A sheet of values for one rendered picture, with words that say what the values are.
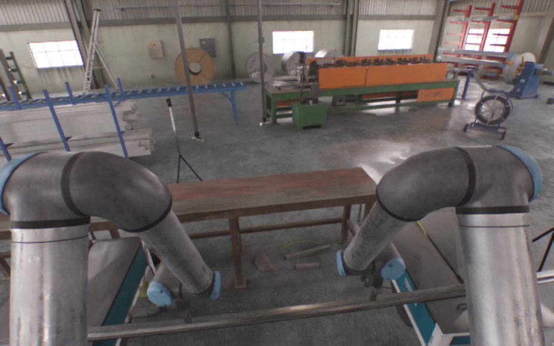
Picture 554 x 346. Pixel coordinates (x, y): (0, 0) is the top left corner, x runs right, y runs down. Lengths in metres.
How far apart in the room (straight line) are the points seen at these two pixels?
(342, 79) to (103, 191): 6.48
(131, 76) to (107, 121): 9.63
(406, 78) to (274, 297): 6.48
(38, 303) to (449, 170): 0.71
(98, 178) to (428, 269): 1.60
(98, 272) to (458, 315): 1.87
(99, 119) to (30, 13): 11.08
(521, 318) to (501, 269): 0.08
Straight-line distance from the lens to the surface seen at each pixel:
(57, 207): 0.57
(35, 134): 5.18
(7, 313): 1.96
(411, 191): 0.56
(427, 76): 8.16
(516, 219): 0.61
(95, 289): 1.79
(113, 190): 0.51
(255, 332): 2.24
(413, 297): 1.56
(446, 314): 1.59
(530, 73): 11.28
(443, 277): 1.74
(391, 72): 7.45
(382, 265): 1.06
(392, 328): 2.36
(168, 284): 1.01
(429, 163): 0.56
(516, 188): 0.62
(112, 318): 1.71
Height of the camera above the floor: 1.90
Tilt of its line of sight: 27 degrees down
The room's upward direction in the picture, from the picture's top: 2 degrees counter-clockwise
